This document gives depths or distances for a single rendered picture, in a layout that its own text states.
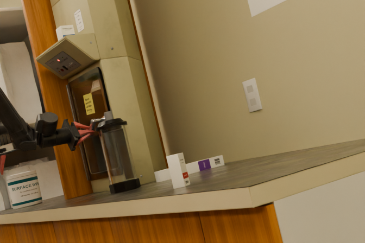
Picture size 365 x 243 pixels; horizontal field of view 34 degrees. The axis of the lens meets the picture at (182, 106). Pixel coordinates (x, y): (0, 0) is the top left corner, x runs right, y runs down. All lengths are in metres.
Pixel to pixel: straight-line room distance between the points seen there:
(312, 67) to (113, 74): 0.71
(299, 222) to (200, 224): 0.24
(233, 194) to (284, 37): 0.97
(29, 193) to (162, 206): 1.40
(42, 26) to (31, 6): 0.09
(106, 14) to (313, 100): 0.82
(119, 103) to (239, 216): 1.06
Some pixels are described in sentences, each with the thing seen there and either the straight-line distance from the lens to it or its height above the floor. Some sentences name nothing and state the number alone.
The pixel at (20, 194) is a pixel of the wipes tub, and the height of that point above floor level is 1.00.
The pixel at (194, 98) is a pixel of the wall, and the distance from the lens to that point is 2.46.
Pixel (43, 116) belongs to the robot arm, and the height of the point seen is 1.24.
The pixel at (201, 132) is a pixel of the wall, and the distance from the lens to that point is 2.46.
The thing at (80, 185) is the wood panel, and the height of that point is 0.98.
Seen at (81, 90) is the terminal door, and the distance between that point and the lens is 2.33.
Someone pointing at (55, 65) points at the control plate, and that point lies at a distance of 2.37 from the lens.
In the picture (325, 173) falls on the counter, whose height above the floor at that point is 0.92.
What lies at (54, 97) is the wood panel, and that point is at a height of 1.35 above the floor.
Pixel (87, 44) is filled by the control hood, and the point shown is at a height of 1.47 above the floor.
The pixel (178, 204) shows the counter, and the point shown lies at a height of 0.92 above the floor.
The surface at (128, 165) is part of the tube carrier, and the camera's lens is 1.99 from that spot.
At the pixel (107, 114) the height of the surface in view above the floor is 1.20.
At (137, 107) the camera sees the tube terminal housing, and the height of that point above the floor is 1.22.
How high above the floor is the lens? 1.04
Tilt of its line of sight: 4 degrees up
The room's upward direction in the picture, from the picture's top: 13 degrees counter-clockwise
